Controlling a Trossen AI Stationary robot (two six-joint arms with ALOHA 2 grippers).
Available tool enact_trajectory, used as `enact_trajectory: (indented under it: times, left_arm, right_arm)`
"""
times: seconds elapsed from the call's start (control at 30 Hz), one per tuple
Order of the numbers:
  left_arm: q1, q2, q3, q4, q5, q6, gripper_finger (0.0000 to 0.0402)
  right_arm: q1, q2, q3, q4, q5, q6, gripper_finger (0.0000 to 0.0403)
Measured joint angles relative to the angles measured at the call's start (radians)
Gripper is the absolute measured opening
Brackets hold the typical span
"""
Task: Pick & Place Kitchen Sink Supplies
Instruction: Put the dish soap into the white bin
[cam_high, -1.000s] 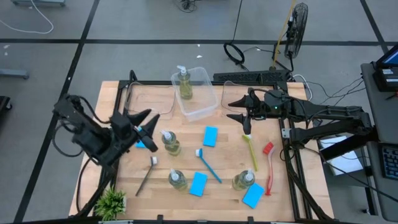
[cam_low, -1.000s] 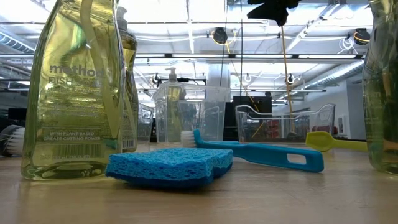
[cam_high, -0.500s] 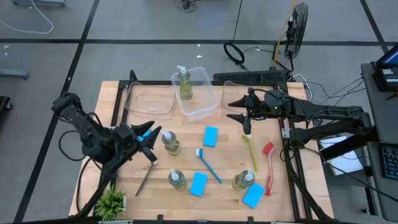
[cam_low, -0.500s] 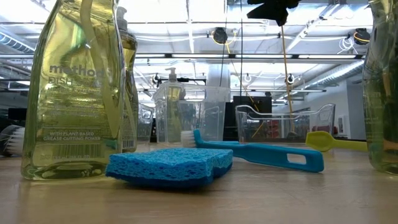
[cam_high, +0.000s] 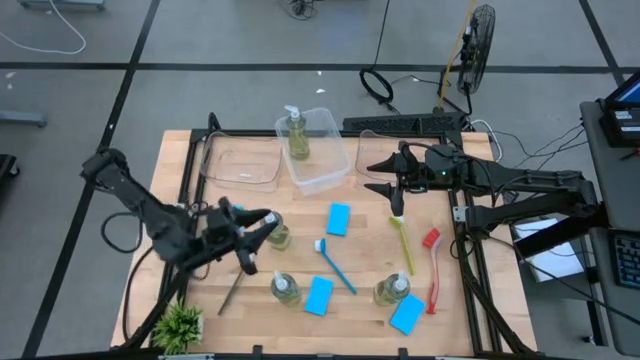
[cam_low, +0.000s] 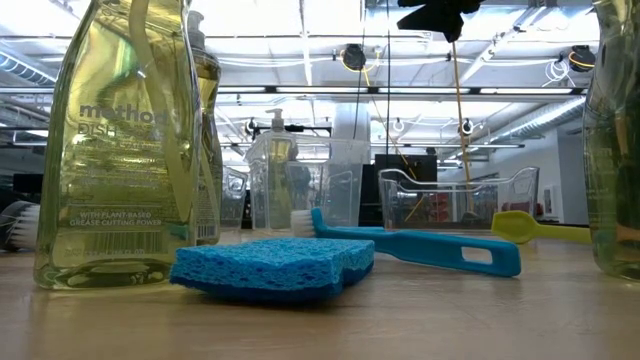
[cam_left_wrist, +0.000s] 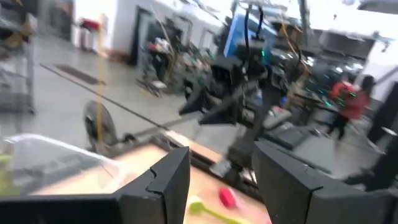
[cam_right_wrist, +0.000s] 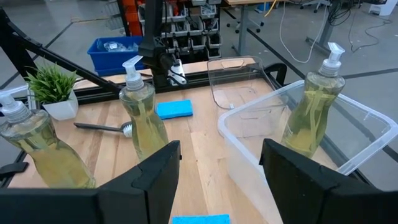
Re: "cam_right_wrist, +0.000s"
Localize dark grey dish brush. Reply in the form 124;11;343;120
73;121;134;138

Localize shelf rack with grey bins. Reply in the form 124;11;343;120
136;0;223;62

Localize clear plastic handled tray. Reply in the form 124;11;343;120
206;55;268;110

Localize yellow extension cord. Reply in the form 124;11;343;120
264;0;279;18

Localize green plant in white pot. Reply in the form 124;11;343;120
24;62;80;121

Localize white floor cable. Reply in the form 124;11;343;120
278;0;330;65

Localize clear plastic bags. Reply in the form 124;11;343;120
98;40;139;53

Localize tall clear plastic bin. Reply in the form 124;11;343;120
217;80;398;224

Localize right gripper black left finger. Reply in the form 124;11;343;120
0;139;183;224

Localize grey metal desk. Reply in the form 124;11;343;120
306;0;398;55

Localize blue cellulose sponge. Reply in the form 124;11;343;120
155;99;194;121
172;213;231;224

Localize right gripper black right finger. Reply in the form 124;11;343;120
259;138;398;224

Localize blue storage crate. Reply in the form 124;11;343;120
86;36;147;77

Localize black aluminium frame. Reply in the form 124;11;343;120
0;0;265;187

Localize yellow soap pump bottle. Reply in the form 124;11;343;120
119;55;170;162
0;84;96;190
281;42;346;158

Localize wooden top workbench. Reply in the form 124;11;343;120
223;0;290;57

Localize orange storage bins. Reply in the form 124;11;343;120
121;0;146;37

